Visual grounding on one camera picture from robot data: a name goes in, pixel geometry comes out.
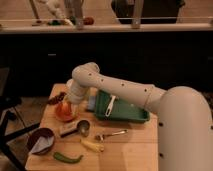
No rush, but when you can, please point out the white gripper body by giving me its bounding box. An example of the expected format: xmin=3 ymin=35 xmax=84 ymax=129
xmin=66 ymin=79 xmax=88 ymax=105

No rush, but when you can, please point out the red apple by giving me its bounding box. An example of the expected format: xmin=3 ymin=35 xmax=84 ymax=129
xmin=60 ymin=102 xmax=72 ymax=116

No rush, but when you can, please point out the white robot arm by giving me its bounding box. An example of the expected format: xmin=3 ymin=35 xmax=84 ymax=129
xmin=68 ymin=62 xmax=213 ymax=171

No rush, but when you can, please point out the orange red bowl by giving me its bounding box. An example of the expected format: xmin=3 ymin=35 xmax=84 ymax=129
xmin=55 ymin=102 xmax=78 ymax=122

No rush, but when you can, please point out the dark brown bowl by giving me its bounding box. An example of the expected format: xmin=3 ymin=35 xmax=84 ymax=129
xmin=27 ymin=128 xmax=55 ymax=155

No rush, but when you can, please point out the dark red object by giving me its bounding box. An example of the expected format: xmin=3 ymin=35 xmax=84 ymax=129
xmin=47 ymin=92 xmax=66 ymax=105

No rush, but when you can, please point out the blue sponge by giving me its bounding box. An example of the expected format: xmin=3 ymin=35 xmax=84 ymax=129
xmin=86 ymin=96 xmax=96 ymax=111

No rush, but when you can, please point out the metal measuring cup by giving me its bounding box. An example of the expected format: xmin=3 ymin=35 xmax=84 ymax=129
xmin=59 ymin=120 xmax=90 ymax=137

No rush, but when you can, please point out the white plastic utensil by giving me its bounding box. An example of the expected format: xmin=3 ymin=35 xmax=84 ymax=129
xmin=105 ymin=95 xmax=116 ymax=117

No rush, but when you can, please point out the green dish rack tray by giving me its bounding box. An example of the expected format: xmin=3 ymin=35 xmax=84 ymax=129
xmin=94 ymin=91 xmax=150 ymax=123

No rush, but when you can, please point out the metal fork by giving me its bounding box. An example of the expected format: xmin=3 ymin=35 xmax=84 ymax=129
xmin=94 ymin=130 xmax=128 ymax=141

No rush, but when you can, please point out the wooden board table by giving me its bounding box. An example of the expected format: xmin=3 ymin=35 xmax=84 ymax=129
xmin=24 ymin=83 xmax=160 ymax=171

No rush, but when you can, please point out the light blue cloth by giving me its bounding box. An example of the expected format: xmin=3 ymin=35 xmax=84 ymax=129
xmin=30 ymin=137 xmax=54 ymax=154

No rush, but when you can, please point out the green chili pepper toy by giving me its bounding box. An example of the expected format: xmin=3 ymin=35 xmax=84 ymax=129
xmin=53 ymin=152 xmax=83 ymax=164

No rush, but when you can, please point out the black chair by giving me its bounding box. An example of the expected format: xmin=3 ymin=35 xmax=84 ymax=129
xmin=0 ymin=67 xmax=39 ymax=171

